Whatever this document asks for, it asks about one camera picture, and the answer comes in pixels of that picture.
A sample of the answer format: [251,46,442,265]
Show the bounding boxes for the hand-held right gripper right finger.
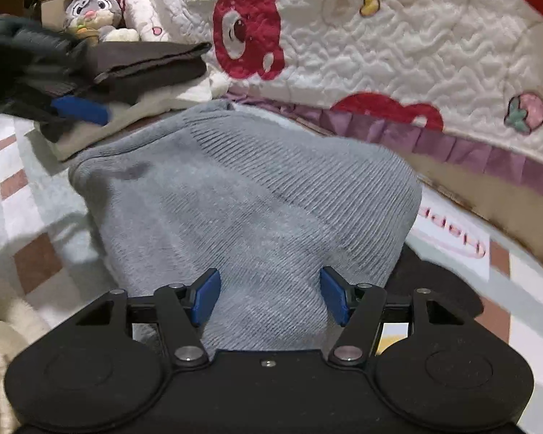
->
[320,267,467,366]

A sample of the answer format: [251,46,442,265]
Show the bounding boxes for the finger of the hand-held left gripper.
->
[9,96,111,127]

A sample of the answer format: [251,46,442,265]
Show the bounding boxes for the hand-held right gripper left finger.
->
[75,268,222,369]

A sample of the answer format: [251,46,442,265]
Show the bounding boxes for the grey knit sweater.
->
[68,99,424,353]

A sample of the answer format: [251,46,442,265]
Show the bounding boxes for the beige folded garment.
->
[34,77,214,162]

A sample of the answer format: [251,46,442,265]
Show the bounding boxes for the cardboard box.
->
[38,0,72,28]

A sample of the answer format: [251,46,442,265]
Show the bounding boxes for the dark brown folded garment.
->
[41,42,212,143]

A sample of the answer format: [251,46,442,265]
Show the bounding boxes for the grey bunny plush toy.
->
[63,0,139,45]

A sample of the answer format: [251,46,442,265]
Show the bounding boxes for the black cloth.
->
[387,244,484,319]

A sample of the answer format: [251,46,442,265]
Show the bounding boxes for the person's cream fleece jacket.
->
[0,271,50,434]

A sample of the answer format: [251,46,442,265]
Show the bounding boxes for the bear print quilt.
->
[118,0,543,211]

